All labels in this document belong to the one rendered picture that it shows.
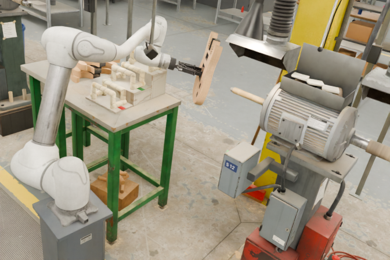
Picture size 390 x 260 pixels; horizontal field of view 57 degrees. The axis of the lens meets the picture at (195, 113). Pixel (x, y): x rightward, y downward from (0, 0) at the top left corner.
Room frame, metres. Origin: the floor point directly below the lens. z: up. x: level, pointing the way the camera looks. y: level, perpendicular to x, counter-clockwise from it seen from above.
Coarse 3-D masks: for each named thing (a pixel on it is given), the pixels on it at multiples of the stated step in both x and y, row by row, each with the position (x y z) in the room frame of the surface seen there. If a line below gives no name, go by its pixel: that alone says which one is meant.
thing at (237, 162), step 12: (240, 144) 1.42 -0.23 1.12; (228, 156) 1.32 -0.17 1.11; (240, 156) 1.32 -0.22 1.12; (252, 156) 1.34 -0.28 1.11; (228, 168) 1.31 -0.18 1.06; (240, 168) 1.28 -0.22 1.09; (228, 180) 1.30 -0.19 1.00; (240, 180) 1.29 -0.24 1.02; (228, 192) 1.29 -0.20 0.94; (240, 192) 1.31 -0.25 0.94
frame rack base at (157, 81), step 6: (138, 66) 2.25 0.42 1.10; (144, 66) 2.27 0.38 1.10; (156, 72) 2.19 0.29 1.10; (162, 72) 2.22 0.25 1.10; (138, 78) 2.20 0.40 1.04; (150, 78) 2.14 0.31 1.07; (156, 78) 2.17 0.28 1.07; (162, 78) 2.22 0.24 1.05; (150, 84) 2.14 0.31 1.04; (156, 84) 2.17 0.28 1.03; (162, 84) 2.23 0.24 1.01; (156, 90) 2.18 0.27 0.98; (162, 90) 2.23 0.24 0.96; (156, 96) 2.18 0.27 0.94
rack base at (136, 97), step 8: (120, 80) 2.16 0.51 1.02; (128, 80) 2.18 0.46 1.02; (112, 88) 2.10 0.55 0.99; (128, 88) 2.06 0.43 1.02; (144, 88) 2.09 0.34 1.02; (120, 96) 2.06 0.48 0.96; (128, 96) 2.02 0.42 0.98; (136, 96) 2.02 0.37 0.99; (144, 96) 2.08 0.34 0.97; (136, 104) 2.02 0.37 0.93
